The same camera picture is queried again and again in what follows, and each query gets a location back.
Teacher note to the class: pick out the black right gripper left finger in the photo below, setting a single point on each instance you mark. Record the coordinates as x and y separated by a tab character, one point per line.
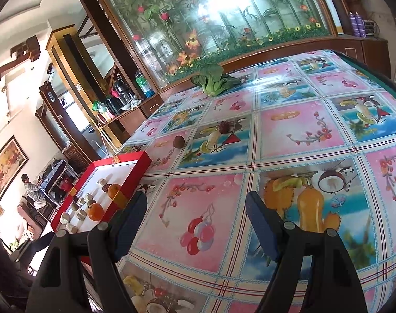
59	285

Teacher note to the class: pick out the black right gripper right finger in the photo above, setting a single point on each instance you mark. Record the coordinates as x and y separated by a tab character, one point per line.
333	284

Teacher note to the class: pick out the beige ginger block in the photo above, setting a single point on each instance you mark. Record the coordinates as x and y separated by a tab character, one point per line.
65	218

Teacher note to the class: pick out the small orange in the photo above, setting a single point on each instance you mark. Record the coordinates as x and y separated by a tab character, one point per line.
112	190

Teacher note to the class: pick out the brown longan fruit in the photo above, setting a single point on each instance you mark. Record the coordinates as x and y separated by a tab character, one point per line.
178	142

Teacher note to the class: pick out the dark red date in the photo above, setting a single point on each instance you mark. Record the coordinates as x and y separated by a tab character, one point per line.
224	127

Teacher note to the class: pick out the beige ginger chunk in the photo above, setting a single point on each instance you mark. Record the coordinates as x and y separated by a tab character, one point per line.
81	214

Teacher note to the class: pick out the red jujube date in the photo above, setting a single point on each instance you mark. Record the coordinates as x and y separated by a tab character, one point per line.
105	188

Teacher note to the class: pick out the seated person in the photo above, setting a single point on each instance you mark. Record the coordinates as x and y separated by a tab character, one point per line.
33	191

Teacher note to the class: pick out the red rimmed white tray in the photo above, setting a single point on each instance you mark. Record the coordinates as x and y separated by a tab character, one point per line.
126	170

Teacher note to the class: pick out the colourful fruit print tablecloth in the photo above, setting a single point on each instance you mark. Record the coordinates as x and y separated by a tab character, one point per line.
313	134

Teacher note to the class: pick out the black thermos kettle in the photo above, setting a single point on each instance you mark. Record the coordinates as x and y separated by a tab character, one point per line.
123	90

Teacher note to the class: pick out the green soda bottle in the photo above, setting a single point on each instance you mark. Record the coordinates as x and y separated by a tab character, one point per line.
144	85

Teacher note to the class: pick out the green leafy vegetable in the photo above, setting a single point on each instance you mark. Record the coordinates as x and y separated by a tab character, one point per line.
213	81

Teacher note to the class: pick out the purple bottles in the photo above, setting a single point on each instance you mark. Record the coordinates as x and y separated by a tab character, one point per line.
357	24

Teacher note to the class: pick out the decorative floral glass screen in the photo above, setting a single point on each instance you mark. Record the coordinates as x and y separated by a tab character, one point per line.
174	38

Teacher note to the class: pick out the framed wall painting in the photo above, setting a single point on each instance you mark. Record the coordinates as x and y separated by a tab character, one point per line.
12	160

